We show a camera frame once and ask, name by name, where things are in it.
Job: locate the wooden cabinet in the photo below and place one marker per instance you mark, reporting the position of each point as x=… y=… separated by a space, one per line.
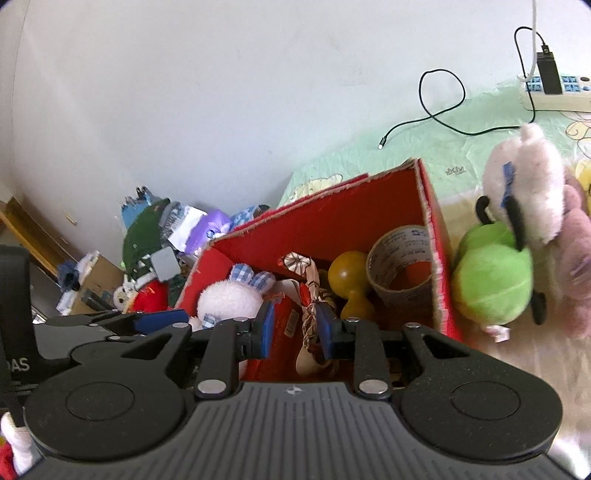
x=46 y=245

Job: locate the red patterned cloth doll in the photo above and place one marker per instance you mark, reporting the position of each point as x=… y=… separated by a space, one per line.
x=306 y=291

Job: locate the yellow wooden gourd toy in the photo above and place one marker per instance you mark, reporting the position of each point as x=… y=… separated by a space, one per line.
x=349 y=281

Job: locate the dark green cloth item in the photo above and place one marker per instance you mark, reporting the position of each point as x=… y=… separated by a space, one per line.
x=142 y=239

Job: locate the cardboard tape roll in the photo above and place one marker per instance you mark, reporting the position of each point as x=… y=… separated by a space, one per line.
x=399 y=267

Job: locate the small white bunny plush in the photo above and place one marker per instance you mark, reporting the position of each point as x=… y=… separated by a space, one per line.
x=237 y=297

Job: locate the white bunny plush blue bow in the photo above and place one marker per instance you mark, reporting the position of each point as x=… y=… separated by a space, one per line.
x=530 y=168

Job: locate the red cardboard box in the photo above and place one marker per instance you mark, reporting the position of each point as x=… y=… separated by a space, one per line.
x=353 y=215

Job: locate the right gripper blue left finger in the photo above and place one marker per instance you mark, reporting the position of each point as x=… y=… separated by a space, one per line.
x=226 y=345

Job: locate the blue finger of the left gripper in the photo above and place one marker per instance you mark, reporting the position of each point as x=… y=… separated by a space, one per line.
x=148 y=323

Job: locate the red santa plush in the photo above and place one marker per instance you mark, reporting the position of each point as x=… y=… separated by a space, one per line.
x=146 y=294

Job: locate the green mushroom plush toy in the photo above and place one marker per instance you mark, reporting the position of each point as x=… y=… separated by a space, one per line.
x=493 y=277

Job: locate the purple tissue pack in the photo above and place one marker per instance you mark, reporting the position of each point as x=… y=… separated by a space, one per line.
x=210 y=226

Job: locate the yellow tiger plush toy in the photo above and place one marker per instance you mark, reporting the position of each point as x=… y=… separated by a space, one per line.
x=583 y=175

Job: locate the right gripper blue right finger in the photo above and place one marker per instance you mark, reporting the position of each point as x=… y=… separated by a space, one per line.
x=360 y=342

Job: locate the cardboard box on floor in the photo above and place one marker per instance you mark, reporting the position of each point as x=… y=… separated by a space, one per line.
x=98 y=279

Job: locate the pink bear plush keychain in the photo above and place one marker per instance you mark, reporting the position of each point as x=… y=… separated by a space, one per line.
x=572 y=260

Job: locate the black power adapter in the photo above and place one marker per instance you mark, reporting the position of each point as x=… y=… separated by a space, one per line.
x=548 y=72

